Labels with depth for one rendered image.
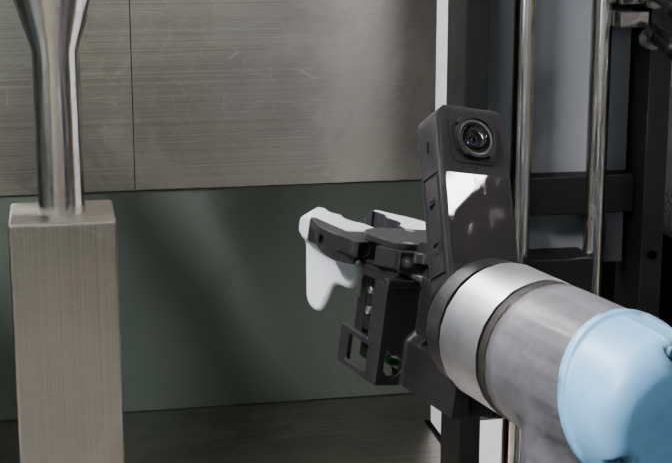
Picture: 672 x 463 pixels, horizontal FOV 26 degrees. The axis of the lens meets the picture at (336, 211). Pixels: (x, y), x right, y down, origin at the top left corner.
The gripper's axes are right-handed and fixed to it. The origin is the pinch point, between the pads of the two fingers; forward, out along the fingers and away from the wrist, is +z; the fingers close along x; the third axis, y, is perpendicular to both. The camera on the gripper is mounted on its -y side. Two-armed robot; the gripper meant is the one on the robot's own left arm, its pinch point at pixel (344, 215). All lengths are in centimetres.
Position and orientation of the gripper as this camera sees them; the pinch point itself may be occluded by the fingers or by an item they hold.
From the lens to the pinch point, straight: 94.4
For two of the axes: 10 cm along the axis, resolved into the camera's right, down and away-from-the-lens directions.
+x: 9.0, 0.4, 4.3
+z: -4.1, -2.0, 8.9
